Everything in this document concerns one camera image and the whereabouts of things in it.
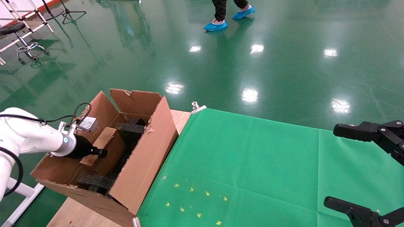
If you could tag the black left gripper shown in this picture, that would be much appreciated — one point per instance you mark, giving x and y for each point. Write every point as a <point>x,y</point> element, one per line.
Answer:
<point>80,149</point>

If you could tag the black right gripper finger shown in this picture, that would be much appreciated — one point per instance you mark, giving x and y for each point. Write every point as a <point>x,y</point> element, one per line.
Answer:
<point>356,211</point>
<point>366,130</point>

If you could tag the small taped cardboard box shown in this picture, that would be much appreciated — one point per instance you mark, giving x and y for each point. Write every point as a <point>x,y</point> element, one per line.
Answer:
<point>109,148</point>

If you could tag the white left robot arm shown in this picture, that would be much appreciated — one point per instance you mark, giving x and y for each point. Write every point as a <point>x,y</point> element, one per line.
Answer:
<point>28,135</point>

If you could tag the large open cardboard carton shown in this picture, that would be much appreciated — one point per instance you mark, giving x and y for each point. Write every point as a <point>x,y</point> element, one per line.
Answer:
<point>142,164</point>

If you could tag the green table cloth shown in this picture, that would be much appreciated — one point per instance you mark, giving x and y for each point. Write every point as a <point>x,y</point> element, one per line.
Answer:
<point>252,164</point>

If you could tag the black tripod microphone stand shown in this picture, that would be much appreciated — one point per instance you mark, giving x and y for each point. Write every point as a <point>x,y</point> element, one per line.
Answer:
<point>71,12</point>

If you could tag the black gooseneck floor stand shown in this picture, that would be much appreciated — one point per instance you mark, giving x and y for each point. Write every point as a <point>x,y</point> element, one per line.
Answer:
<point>53,14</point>

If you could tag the black round stool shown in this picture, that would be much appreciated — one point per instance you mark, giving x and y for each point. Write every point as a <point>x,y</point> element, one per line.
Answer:
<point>12,28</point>

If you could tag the blue shoe cover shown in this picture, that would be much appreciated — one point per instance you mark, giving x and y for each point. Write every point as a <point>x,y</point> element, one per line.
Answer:
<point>243,12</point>
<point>215,26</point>

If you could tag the person in black trousers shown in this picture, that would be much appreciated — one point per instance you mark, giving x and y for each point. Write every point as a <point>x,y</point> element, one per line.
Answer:
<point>220,9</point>

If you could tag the silver camera mount bracket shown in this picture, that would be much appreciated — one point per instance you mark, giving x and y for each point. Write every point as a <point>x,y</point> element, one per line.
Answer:
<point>68,129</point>

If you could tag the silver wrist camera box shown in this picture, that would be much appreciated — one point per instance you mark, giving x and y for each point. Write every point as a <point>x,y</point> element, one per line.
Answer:
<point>88,123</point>

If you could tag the white metal frame stand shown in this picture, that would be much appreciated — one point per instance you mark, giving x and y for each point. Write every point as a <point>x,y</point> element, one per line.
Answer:
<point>19,189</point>

